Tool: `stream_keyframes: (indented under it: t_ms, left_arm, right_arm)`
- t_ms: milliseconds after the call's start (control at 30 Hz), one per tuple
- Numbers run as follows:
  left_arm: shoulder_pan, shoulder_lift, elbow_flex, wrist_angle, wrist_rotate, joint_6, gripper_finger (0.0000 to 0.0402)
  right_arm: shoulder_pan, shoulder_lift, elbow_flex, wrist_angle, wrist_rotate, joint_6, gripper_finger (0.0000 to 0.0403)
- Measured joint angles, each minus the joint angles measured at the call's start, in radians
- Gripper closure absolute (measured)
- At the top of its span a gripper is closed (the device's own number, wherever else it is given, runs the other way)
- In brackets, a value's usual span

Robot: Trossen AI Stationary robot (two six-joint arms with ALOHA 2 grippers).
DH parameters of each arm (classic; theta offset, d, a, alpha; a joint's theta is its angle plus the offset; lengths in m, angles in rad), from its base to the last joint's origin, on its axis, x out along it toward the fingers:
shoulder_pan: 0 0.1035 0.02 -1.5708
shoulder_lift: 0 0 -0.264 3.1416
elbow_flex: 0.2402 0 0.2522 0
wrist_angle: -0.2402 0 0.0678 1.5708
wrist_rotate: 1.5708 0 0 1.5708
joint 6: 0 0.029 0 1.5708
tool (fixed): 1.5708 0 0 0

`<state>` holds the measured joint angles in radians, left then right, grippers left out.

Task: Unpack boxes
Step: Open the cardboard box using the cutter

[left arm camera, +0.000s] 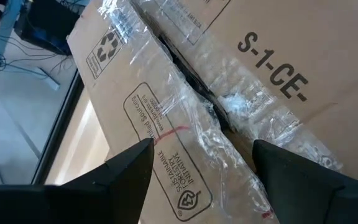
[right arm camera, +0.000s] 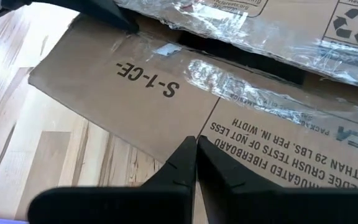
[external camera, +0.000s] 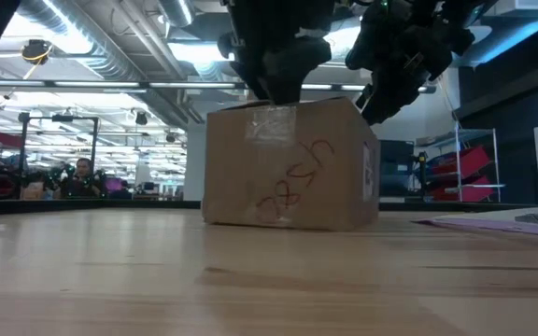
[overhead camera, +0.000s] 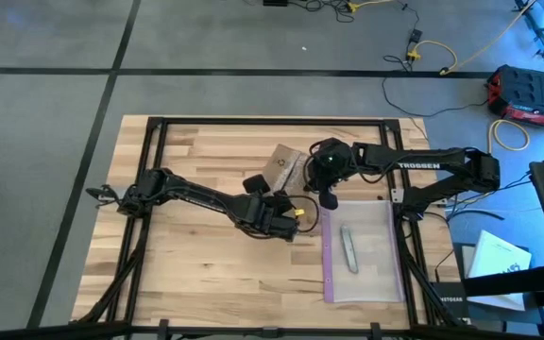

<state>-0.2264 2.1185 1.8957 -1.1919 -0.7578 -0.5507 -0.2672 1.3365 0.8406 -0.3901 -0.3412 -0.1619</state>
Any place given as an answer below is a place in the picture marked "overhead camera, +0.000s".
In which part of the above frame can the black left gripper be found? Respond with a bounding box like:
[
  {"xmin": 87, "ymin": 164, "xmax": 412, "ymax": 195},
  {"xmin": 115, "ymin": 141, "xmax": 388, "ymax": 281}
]
[{"xmin": 242, "ymin": 173, "xmax": 302, "ymax": 243}]

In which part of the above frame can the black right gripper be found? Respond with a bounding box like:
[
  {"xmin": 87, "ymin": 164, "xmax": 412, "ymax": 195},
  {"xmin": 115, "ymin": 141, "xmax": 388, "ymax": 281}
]
[{"xmin": 306, "ymin": 137, "xmax": 357, "ymax": 212}]

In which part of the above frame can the brown Sephora cardboard box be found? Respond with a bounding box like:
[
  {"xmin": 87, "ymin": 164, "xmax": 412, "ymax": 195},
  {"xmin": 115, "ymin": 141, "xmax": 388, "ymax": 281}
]
[{"xmin": 261, "ymin": 143, "xmax": 324, "ymax": 237}]

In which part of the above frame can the grey utility knife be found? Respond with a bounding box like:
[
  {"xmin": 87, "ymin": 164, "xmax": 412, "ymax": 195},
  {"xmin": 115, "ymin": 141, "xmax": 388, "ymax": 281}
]
[{"xmin": 340, "ymin": 224, "xmax": 360, "ymax": 276}]

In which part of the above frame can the white mesh pouch purple trim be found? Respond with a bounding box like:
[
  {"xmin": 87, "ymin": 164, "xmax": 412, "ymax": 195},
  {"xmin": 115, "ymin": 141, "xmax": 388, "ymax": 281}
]
[{"xmin": 321, "ymin": 199, "xmax": 406, "ymax": 304}]

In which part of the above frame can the black Netgear router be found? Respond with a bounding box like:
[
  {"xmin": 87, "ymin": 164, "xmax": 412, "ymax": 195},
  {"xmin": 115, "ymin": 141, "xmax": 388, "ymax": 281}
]
[{"xmin": 432, "ymin": 281, "xmax": 471, "ymax": 320}]

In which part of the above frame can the white booklet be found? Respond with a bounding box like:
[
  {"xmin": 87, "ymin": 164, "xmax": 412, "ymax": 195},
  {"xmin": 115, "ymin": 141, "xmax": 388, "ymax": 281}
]
[{"xmin": 467, "ymin": 229, "xmax": 534, "ymax": 313}]

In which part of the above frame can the red black toolbox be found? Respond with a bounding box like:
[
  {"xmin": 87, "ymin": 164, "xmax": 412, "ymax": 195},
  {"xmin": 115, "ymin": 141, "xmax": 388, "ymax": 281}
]
[{"xmin": 484, "ymin": 64, "xmax": 544, "ymax": 129}]

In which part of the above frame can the black floor cable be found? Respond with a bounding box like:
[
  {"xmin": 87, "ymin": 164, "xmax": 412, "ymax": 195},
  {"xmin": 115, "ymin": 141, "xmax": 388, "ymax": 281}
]
[{"xmin": 382, "ymin": 56, "xmax": 490, "ymax": 118}]

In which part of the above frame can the yellow extension cord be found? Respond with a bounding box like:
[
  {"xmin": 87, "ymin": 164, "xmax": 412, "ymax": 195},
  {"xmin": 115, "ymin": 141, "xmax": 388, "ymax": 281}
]
[{"xmin": 406, "ymin": 0, "xmax": 537, "ymax": 77}]

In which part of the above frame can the yellow coiled cable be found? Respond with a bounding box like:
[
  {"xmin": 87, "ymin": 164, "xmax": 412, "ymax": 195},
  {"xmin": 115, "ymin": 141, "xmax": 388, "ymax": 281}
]
[{"xmin": 486, "ymin": 118, "xmax": 532, "ymax": 195}]

